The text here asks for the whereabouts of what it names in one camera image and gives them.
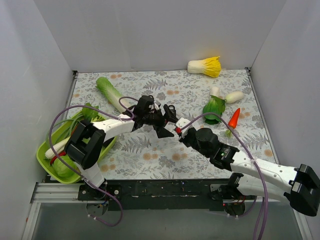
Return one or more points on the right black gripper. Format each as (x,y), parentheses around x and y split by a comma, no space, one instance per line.
(196,139)

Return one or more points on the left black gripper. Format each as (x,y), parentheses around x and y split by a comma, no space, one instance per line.
(157,120)

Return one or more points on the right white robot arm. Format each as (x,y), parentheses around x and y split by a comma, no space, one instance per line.
(297,186)

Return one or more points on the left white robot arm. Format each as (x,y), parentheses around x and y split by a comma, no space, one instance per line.
(85,144)

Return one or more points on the green bok choy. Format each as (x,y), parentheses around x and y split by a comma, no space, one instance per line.
(215,105)

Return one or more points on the orange carrot on table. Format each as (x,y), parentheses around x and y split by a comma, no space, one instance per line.
(233,122)

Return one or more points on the floral table mat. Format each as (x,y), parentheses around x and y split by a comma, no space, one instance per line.
(142,155)

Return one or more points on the white radish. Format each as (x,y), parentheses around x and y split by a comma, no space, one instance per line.
(234,97)

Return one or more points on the green napa cabbage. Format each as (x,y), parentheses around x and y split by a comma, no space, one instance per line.
(110,92)

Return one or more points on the yellow napa cabbage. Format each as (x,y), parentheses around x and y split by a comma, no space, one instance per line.
(210,66)

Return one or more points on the green leafy vegetable in tray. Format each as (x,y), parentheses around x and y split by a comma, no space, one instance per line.
(85,114)

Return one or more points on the red chili pepper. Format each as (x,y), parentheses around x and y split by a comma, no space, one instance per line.
(63,153)

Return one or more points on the white leek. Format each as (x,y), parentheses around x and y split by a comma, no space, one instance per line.
(58,147)

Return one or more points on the round green cabbage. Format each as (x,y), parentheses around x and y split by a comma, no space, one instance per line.
(61,169)

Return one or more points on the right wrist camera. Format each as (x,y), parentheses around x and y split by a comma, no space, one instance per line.
(182,126)

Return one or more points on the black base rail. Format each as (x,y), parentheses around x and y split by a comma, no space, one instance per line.
(168,194)

